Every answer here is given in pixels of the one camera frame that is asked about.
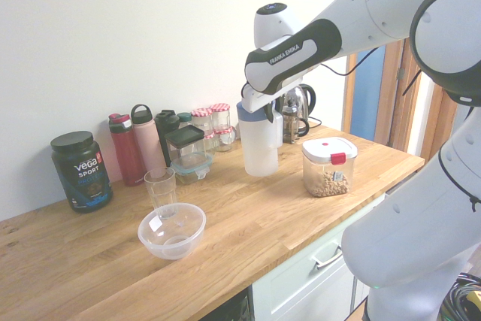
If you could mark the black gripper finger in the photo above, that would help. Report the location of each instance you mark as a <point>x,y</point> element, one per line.
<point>272,112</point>

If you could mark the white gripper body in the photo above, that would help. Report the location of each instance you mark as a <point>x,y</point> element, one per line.
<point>257,100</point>

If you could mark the translucent pitcher with blue lid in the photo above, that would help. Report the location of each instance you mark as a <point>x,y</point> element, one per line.
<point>259,144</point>

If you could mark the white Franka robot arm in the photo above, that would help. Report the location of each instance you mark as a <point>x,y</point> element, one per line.
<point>394,148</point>

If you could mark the pink water bottle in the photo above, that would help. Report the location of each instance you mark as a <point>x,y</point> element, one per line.
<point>148,140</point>

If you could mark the red water bottle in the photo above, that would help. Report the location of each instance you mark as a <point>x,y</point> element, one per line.
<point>127,152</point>

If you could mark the glass french press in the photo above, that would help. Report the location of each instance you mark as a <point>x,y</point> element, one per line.
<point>293,122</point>

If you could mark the glass electric kettle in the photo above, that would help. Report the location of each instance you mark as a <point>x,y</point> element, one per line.
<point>306,103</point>

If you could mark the tall jar red checkered lid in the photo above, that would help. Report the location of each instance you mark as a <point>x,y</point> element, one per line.
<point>201,120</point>
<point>220,116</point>

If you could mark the short jar red checkered lid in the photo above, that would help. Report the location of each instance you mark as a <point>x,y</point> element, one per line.
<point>224,140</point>
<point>209,142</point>

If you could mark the clear bottle with green cap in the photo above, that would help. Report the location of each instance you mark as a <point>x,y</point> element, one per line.
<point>184,118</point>

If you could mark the cereal container with white lid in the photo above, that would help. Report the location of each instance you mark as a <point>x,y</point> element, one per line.
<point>327,170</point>

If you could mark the square container with black lid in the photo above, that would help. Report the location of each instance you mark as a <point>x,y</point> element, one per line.
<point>184,142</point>

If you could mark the black shaker bottle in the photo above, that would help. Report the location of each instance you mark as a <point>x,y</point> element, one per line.
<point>167,123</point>

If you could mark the glass food container teal lid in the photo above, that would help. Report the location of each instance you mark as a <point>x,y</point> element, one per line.
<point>191,168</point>

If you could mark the clear drinking glass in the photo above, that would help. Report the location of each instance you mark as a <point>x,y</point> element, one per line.
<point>161,193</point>

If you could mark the clear plastic bowl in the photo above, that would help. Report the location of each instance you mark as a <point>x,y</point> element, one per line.
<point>171,236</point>

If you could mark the white cabinet drawer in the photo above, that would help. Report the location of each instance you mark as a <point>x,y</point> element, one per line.
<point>300,279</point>

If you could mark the black Vega protein tub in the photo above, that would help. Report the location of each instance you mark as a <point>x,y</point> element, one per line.
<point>80,174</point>

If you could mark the black dishwasher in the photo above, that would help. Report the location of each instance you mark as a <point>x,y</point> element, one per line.
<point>235,306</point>

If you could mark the wooden door frame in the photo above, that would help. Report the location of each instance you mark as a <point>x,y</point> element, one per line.
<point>394,84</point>

